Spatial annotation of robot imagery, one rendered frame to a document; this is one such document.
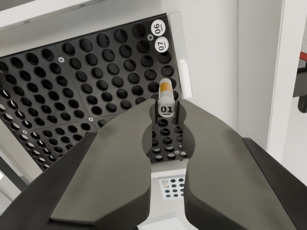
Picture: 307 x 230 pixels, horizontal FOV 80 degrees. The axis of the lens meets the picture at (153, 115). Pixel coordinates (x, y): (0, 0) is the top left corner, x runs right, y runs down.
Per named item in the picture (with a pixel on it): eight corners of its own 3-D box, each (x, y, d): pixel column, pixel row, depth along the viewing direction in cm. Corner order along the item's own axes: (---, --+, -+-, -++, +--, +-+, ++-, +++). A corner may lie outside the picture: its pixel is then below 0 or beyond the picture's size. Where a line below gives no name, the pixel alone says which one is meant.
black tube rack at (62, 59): (165, 11, 22) (166, 15, 16) (187, 129, 30) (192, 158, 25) (4, 54, 25) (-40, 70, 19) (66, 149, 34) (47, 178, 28)
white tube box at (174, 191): (209, 162, 45) (212, 175, 42) (209, 184, 49) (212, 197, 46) (158, 166, 46) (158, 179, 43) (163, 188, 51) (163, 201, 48)
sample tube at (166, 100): (172, 90, 16) (175, 118, 13) (158, 89, 16) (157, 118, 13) (172, 76, 16) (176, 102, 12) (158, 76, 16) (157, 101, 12)
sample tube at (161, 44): (166, 29, 20) (166, 36, 16) (168, 41, 20) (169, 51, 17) (155, 32, 20) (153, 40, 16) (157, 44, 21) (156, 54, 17)
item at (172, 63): (166, 14, 17) (166, 14, 16) (191, 154, 26) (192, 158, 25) (146, 19, 17) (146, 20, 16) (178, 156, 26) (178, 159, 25)
